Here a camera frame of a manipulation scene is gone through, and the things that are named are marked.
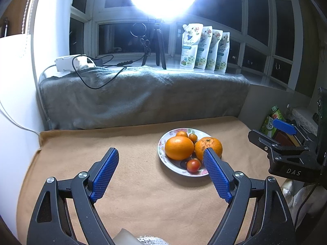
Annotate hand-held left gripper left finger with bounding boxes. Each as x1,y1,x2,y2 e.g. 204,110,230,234
27,147,120,245

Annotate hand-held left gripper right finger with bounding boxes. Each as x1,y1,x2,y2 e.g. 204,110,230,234
203,147,297,245

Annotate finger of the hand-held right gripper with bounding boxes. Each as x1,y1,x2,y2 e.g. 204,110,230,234
272,119,318,147
248,130,309,160

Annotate red tomato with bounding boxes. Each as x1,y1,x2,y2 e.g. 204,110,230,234
186,158,201,172

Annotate large dimpled orange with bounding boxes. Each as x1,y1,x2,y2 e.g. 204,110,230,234
195,137,223,162

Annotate white floral plate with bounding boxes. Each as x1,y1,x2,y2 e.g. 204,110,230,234
158,128,223,177

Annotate large smooth orange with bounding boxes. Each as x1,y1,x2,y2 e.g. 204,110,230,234
165,136,195,161

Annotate brown cardboard box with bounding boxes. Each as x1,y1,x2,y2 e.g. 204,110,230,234
274,130,302,146

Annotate green printed carton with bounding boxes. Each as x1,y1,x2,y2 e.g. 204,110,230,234
260,106,285,138

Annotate tan fleece blanket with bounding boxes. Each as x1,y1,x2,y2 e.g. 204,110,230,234
17,116,294,245

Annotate white knit clothing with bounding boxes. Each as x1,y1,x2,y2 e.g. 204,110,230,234
115,228,168,245

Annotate grey fleece blanket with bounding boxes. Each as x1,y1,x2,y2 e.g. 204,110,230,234
38,66,251,130

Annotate white floral refill pouch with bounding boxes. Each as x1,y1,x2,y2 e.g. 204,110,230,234
206,29,223,71
195,26,213,70
179,23,203,69
215,32,230,73

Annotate white power strip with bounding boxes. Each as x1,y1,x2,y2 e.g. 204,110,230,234
54,54,96,72

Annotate black tripod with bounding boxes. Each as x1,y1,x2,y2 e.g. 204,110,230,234
141,18,167,70

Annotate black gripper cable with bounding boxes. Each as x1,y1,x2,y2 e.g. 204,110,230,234
294,181,320,231

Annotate black power cable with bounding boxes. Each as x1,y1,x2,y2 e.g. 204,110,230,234
72,55,143,90

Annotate white power cable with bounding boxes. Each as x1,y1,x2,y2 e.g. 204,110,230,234
0,99,41,136

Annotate white window frame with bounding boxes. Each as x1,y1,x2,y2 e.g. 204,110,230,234
69,0,307,92

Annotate bright ring light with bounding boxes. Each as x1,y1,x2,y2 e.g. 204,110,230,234
126,0,201,22

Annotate beaded blind cord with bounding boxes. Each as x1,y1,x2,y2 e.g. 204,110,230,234
22,0,39,33

